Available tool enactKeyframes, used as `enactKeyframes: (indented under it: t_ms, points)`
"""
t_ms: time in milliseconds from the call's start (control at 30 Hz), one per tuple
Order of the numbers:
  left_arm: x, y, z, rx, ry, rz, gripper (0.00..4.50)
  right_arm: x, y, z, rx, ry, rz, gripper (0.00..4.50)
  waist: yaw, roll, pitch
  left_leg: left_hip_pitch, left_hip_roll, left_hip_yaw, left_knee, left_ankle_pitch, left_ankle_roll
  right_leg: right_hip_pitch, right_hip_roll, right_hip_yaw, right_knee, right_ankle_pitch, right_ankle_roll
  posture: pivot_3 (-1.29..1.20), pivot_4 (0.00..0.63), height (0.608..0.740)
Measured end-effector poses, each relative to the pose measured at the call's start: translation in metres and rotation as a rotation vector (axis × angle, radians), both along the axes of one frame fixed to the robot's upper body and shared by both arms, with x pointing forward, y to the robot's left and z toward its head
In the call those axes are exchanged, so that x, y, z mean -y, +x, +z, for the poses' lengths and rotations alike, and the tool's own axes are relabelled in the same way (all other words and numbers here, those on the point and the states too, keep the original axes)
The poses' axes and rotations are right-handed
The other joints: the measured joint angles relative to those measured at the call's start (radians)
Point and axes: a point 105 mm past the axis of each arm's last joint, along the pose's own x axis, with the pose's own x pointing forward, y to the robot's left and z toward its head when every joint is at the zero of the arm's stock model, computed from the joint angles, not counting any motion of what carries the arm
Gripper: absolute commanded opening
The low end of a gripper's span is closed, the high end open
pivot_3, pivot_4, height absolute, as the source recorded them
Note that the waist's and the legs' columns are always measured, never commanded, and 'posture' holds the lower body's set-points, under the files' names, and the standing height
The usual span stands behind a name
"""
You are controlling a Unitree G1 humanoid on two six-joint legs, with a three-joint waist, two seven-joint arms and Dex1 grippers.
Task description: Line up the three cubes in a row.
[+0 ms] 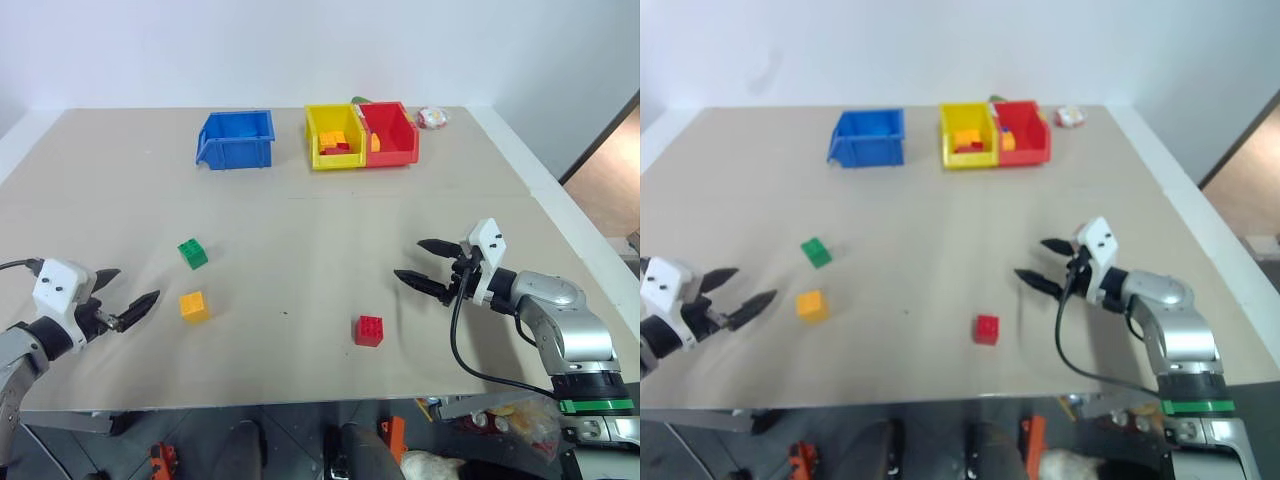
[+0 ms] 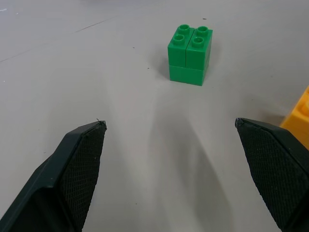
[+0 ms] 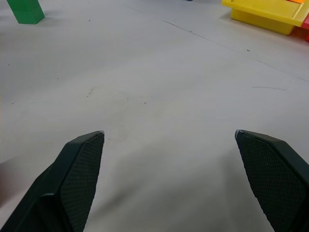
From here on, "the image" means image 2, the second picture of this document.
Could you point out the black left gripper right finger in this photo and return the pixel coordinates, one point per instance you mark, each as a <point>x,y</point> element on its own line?
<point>277,174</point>

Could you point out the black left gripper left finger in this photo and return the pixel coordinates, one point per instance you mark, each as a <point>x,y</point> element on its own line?
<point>60,183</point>

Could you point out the yellow toy brick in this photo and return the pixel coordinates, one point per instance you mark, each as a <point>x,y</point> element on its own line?
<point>298,118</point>

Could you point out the green toy block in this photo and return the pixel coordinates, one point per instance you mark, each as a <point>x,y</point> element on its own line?
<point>190,58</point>

